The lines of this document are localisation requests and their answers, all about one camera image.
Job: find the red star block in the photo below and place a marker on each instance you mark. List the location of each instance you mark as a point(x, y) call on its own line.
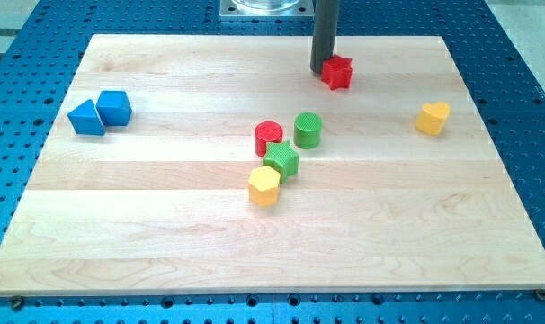
point(337, 72)

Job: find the green star block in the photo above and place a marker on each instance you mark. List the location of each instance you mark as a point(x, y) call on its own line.
point(282, 158)

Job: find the yellow hexagon block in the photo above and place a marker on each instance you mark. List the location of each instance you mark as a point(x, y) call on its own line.
point(264, 186)

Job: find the red cylinder block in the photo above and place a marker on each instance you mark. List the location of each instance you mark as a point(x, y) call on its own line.
point(265, 132)

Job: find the green cylinder block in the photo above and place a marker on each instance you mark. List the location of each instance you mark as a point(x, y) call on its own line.
point(307, 130)

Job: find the wooden board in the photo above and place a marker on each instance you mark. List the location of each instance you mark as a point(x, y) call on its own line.
point(161, 206)

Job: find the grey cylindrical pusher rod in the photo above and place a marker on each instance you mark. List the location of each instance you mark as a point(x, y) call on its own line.
point(324, 33)

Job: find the yellow heart block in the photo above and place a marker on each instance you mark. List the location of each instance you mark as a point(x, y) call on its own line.
point(432, 118)

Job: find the blue cube block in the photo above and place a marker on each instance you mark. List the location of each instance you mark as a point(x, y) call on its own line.
point(114, 108)

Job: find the blue triangle block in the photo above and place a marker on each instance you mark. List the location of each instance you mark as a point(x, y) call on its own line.
point(86, 120)

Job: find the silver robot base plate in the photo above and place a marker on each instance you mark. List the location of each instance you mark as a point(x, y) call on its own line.
point(265, 8)

